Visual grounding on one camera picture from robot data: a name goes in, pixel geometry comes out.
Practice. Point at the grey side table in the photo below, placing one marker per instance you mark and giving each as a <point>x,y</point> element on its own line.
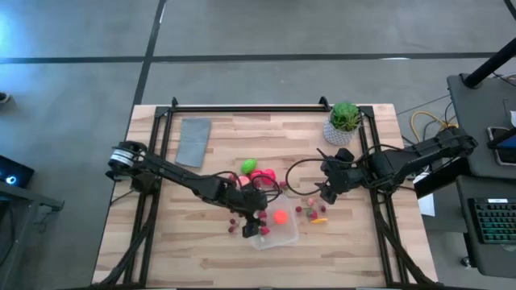
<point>28,195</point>

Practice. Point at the white paper sheet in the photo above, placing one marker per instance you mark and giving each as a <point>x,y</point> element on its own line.
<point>426,205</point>

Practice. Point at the pink toy fruit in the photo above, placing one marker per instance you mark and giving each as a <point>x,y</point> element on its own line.
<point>269,175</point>

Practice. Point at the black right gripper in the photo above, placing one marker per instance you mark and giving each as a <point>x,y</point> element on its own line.
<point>344,175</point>

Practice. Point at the black pole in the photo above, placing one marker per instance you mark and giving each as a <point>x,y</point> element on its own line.
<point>489,64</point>

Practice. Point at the grey folded cloth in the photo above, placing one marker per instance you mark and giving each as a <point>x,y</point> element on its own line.
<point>195,139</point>

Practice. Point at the grey desk with keyboard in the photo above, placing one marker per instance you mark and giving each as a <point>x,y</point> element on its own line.
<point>467,233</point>

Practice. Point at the grey desk with tablet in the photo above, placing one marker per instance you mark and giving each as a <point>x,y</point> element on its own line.
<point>471,121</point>

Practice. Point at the clear plastic tupperware container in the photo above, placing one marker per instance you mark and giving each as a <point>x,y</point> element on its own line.
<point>288,235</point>

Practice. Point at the orange toy fruit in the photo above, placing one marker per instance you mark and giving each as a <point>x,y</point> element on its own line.
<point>281,217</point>

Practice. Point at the tablet in pale case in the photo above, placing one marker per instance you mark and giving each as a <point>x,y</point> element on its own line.
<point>504,147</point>

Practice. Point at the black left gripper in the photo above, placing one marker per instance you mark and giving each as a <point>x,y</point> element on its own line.
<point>248,201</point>

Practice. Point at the backlit black keyboard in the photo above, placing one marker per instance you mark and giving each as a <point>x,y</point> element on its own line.
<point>496,221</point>

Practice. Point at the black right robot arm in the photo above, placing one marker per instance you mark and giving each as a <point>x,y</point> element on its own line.
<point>419,155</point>

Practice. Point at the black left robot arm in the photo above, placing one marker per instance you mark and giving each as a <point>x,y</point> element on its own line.
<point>181,177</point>

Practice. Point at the succulent in white patterned pot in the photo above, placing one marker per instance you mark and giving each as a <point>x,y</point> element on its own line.
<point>344,117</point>

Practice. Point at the dark red toy strawberry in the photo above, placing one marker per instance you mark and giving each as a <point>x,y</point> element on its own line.
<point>231,177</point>

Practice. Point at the black desk beam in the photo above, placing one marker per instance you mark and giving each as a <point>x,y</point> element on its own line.
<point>441,181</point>

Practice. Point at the pale pink toy strawberry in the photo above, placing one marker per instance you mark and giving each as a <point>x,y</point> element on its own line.
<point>310,201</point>

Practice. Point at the black box with blue light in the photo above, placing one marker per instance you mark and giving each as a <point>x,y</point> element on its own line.
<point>16,171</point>

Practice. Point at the black aluminium frame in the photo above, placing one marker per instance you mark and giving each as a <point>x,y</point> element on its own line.
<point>242,108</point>

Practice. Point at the yellow banana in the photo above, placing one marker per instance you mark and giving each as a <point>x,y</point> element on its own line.
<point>319,220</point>

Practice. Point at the green toy fruit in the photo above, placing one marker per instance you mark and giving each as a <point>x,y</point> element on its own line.
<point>248,166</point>

